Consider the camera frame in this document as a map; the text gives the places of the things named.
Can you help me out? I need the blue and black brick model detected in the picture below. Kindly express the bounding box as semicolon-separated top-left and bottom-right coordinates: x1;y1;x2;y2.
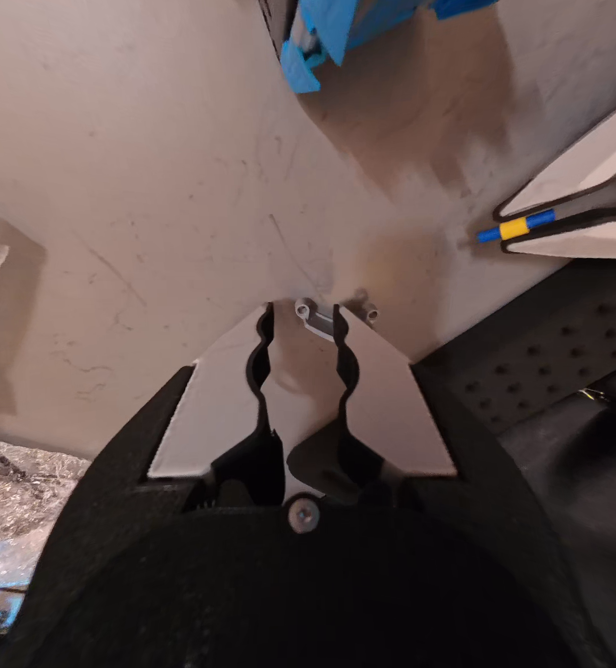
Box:
274;0;500;96

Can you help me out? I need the grey curved panel piece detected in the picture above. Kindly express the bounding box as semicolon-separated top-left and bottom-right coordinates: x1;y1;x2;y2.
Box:
294;297;381;343

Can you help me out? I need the clear plastic bag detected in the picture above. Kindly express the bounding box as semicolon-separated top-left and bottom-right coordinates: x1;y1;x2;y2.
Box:
0;237;92;627

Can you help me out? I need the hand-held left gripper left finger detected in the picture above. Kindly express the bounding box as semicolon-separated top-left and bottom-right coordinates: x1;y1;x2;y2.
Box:
147;302;289;505

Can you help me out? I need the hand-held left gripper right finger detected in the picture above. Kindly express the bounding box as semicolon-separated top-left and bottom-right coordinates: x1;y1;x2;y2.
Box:
286;304;458;500

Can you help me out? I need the blue pin with yellow bush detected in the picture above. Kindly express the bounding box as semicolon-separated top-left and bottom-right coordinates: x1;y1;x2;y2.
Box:
476;209;556;244

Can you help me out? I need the grey desk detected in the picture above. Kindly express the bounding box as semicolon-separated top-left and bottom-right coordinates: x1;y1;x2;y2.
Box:
0;0;616;470

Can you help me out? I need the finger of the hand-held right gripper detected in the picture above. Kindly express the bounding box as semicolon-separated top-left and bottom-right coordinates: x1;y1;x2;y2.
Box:
492;90;616;219
500;209;616;260

